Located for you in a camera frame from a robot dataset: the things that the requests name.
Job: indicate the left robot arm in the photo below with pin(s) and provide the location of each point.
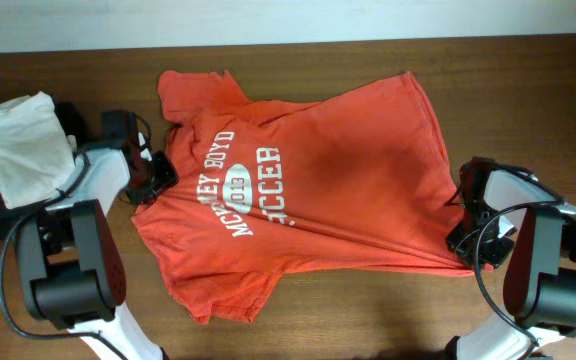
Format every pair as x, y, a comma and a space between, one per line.
70, 269

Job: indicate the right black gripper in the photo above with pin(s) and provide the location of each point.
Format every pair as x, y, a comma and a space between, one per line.
494, 256

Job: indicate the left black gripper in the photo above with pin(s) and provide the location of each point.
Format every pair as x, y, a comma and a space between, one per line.
168, 174

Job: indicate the folded white t-shirt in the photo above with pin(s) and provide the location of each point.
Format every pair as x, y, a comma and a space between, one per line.
35, 155

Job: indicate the red printed t-shirt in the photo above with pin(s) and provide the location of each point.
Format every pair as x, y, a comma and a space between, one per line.
270, 188

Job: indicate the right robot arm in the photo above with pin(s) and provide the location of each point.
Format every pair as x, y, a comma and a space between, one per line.
519, 238

